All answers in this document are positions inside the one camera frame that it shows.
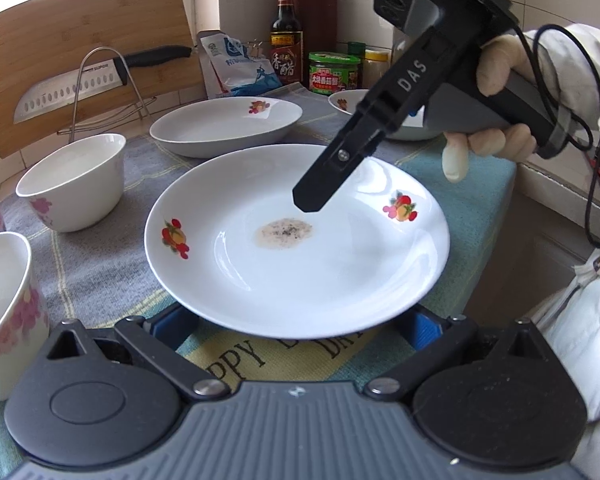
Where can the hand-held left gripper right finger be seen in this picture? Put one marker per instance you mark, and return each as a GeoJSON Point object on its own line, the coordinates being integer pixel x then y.
{"type": "Point", "coordinates": [426, 330]}

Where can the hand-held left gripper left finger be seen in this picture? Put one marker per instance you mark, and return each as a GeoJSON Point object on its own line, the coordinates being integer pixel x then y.
{"type": "Point", "coordinates": [172, 322]}

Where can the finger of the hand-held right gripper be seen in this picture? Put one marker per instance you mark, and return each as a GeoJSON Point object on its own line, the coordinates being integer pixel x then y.
{"type": "Point", "coordinates": [330, 165]}

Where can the white fruit-print deep plate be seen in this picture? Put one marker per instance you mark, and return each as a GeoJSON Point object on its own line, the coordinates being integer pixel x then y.
{"type": "Point", "coordinates": [205, 130]}

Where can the person's right forearm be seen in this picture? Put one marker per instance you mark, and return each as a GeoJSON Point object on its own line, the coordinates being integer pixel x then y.
{"type": "Point", "coordinates": [580, 60]}

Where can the person's right hand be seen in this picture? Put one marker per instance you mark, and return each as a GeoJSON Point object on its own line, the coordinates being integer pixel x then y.
{"type": "Point", "coordinates": [505, 65]}

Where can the yellow-lid jar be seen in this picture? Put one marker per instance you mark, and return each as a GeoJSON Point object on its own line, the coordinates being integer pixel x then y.
{"type": "Point", "coordinates": [376, 67]}

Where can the small white fruit-print bowl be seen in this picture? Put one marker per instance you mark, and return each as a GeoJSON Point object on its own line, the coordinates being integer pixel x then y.
{"type": "Point", "coordinates": [345, 102]}

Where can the small green-cap jar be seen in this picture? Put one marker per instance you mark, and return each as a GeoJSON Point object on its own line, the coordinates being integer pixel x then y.
{"type": "Point", "coordinates": [356, 49]}

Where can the green-lid sauce jar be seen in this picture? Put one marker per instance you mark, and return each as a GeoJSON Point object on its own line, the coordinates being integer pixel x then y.
{"type": "Point", "coordinates": [335, 77]}

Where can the grey checked mat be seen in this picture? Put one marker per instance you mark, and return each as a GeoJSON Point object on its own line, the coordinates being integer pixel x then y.
{"type": "Point", "coordinates": [105, 270]}

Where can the brown knife block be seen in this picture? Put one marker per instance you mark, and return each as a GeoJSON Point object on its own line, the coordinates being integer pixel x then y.
{"type": "Point", "coordinates": [317, 20]}

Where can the teal printed towel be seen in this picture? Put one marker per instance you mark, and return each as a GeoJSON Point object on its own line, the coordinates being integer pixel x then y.
{"type": "Point", "coordinates": [480, 220]}

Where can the white and blue salt bag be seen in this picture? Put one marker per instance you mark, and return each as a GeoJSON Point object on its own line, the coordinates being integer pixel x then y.
{"type": "Point", "coordinates": [235, 67]}

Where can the dark vinegar bottle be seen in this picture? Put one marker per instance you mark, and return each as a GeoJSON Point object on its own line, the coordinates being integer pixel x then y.
{"type": "Point", "coordinates": [286, 35]}

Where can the person's white jacket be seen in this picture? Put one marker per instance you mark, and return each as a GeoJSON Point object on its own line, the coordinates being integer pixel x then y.
{"type": "Point", "coordinates": [585, 350]}

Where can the wooden cutting board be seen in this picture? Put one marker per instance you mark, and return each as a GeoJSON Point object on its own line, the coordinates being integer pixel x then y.
{"type": "Point", "coordinates": [80, 25]}

